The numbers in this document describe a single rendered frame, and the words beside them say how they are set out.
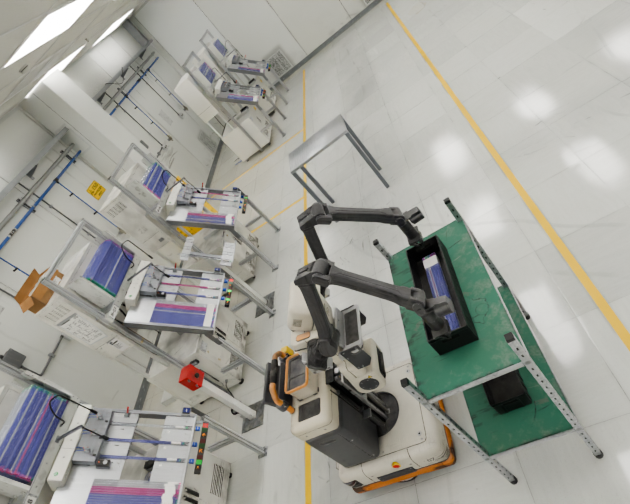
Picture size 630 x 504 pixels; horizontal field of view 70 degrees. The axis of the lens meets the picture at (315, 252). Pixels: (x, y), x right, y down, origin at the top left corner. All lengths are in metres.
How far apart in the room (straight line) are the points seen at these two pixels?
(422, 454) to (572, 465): 0.71
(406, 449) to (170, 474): 1.46
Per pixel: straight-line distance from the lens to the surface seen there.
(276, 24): 10.81
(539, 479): 2.71
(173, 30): 11.17
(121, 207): 5.04
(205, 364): 4.19
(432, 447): 2.65
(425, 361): 2.00
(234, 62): 9.70
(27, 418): 3.27
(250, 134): 8.25
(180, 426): 3.34
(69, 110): 6.95
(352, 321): 2.23
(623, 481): 2.63
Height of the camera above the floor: 2.48
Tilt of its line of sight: 31 degrees down
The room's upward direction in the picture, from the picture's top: 45 degrees counter-clockwise
